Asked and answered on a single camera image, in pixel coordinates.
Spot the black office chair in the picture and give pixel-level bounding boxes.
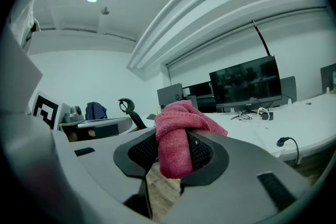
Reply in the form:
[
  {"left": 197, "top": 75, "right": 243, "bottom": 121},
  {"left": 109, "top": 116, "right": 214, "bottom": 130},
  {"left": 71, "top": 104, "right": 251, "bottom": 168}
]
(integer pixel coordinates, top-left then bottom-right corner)
[{"left": 118, "top": 98, "right": 148, "bottom": 131}]

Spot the grey monitor back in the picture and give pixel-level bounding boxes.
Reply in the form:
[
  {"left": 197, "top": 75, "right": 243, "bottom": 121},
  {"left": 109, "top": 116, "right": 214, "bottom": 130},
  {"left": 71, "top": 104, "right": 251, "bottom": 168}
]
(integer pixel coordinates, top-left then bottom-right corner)
[{"left": 157, "top": 83, "right": 184, "bottom": 108}]

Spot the person's white printed t-shirt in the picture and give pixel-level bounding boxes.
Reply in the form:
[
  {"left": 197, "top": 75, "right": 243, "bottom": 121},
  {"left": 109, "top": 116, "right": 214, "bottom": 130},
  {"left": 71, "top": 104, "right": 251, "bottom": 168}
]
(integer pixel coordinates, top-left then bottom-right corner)
[{"left": 9, "top": 0, "right": 40, "bottom": 55}]

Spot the black pull cord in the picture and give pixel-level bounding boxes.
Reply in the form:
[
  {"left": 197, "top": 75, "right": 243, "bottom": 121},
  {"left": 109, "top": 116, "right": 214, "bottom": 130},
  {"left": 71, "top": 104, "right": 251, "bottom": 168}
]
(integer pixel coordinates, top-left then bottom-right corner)
[{"left": 251, "top": 19, "right": 271, "bottom": 57}]

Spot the blue jacket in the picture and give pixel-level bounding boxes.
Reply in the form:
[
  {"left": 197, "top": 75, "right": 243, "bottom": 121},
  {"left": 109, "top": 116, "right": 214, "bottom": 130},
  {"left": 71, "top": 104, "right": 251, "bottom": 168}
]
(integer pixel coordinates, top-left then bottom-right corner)
[{"left": 86, "top": 101, "right": 108, "bottom": 121}]

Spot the large black monitor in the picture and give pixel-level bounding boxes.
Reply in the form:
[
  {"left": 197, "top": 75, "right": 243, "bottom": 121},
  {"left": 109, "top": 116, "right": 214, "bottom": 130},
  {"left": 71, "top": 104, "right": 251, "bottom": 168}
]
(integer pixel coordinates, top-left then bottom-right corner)
[{"left": 209, "top": 55, "right": 283, "bottom": 113}]

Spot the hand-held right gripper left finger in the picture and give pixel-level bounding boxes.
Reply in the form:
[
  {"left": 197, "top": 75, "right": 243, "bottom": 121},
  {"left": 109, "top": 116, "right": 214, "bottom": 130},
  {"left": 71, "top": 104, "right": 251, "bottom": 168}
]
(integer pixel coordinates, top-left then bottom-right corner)
[{"left": 52, "top": 127, "right": 160, "bottom": 218}]

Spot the black cable with plug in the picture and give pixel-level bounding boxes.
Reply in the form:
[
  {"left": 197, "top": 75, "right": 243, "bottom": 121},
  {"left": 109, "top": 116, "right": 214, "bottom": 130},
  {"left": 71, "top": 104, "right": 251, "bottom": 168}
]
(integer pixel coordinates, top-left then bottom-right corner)
[{"left": 276, "top": 136, "right": 300, "bottom": 165}]

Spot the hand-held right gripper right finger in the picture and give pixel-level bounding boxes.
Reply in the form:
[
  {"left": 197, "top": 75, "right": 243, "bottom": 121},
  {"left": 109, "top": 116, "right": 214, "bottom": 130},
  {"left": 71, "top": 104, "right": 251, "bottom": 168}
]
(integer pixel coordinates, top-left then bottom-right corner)
[{"left": 157, "top": 130, "right": 313, "bottom": 224}]

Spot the pink cloth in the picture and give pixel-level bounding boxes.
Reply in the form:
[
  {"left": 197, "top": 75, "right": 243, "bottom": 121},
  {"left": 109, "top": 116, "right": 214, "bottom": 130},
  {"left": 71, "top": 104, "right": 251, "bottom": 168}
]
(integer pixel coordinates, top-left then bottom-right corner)
[{"left": 154, "top": 99, "right": 228, "bottom": 179}]

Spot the tangle of black cables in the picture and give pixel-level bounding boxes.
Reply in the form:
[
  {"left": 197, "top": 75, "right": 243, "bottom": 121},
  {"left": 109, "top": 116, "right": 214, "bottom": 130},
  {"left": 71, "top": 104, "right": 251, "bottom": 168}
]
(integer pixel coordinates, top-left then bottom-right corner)
[{"left": 230, "top": 109, "right": 259, "bottom": 122}]

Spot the grey desk partition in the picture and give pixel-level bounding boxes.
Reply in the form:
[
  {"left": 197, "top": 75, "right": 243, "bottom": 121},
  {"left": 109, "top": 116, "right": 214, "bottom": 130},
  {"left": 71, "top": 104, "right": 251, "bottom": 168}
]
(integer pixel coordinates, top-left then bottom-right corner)
[
  {"left": 320, "top": 63, "right": 336, "bottom": 93},
  {"left": 280, "top": 76, "right": 297, "bottom": 103}
]

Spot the white table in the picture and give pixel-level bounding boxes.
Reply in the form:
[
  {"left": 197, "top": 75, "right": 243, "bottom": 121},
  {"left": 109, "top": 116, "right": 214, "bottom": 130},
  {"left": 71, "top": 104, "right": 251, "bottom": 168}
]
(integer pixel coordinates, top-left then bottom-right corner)
[{"left": 139, "top": 91, "right": 336, "bottom": 163}]

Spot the white power cable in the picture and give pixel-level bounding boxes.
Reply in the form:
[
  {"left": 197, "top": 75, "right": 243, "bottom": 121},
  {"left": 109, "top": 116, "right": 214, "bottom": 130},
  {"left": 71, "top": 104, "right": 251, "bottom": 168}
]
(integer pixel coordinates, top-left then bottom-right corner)
[{"left": 257, "top": 106, "right": 270, "bottom": 121}]

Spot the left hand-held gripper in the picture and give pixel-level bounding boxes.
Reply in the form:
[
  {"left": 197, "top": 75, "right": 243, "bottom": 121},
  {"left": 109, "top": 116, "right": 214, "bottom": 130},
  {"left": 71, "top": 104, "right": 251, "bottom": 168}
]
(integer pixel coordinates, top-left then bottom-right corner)
[{"left": 33, "top": 90, "right": 133, "bottom": 137}]

